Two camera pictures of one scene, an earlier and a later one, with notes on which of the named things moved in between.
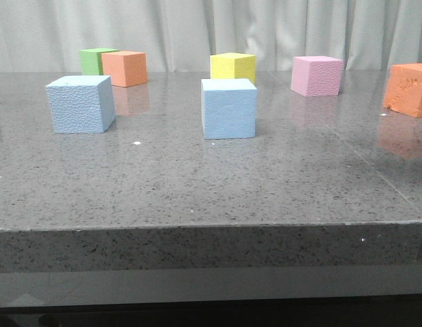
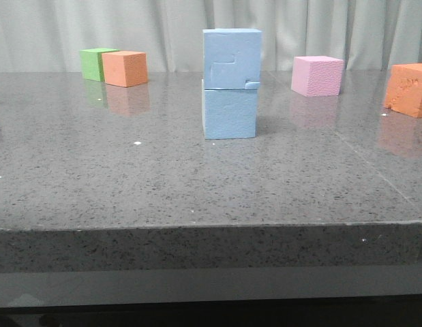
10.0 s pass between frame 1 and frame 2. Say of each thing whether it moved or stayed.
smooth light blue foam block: stayed
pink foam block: stayed
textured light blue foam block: moved
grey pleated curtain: stayed
